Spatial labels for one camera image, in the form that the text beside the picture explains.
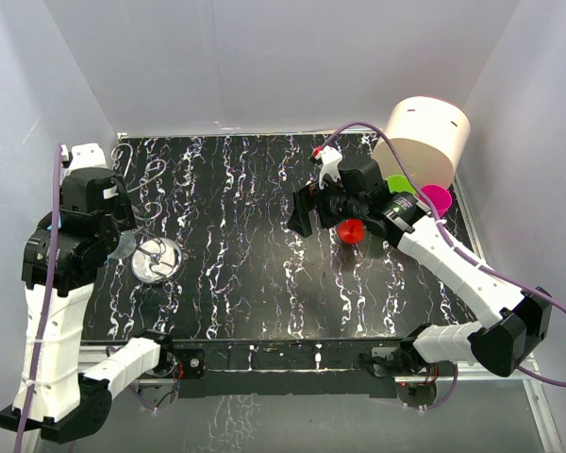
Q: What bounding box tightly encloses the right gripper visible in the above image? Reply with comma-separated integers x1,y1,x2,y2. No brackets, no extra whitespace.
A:
288,169,367,238

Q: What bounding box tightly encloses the red wine glass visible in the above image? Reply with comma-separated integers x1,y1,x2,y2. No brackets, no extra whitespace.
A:
338,219,366,244

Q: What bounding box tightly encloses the green wine glass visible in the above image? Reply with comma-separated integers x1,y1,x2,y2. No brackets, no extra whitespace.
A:
386,175,416,194

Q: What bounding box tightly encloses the magenta wine glass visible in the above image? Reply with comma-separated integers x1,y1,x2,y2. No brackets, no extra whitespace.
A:
417,184,453,218

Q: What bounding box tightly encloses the clear wine glass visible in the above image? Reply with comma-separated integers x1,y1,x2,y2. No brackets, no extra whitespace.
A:
108,230,137,260

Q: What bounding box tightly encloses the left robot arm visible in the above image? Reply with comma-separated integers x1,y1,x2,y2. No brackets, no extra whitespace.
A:
0,167,176,445

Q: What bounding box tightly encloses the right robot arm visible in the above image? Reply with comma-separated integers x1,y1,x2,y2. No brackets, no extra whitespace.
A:
287,147,551,378

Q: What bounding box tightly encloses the blue wine glass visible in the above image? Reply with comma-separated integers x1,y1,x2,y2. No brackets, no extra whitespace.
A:
45,215,62,231

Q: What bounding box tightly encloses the chrome wine glass rack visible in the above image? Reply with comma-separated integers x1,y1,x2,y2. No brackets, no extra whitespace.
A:
111,143,184,286

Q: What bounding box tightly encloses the white cylindrical container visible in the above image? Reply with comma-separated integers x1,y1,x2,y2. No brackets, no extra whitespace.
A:
384,96,471,189

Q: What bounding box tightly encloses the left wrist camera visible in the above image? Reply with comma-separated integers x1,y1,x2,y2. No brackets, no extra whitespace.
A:
59,143,108,176

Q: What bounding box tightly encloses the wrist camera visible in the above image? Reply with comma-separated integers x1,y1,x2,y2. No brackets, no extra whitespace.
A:
59,143,108,176
311,145,342,190

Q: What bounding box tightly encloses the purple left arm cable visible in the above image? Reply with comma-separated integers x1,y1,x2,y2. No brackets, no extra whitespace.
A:
12,143,65,453

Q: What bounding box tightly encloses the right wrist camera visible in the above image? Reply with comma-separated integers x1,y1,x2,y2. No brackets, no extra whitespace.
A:
311,145,342,190

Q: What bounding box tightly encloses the black front mounting rail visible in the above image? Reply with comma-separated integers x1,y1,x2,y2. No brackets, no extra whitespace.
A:
84,335,487,402

